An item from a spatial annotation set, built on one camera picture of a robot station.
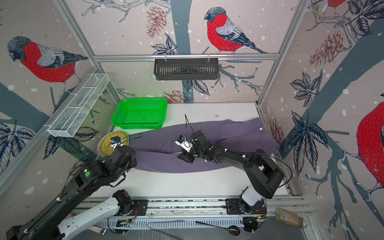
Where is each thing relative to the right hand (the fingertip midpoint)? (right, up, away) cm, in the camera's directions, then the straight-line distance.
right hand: (181, 151), depth 84 cm
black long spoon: (+25, -32, -17) cm, 44 cm away
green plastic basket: (-36, +22, +31) cm, 52 cm away
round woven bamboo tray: (-51, 0, +10) cm, 52 cm away
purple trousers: (-17, -3, +11) cm, 20 cm away
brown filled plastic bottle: (+49, -25, -17) cm, 58 cm away
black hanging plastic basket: (+1, +55, +23) cm, 59 cm away
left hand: (-21, +3, -14) cm, 25 cm away
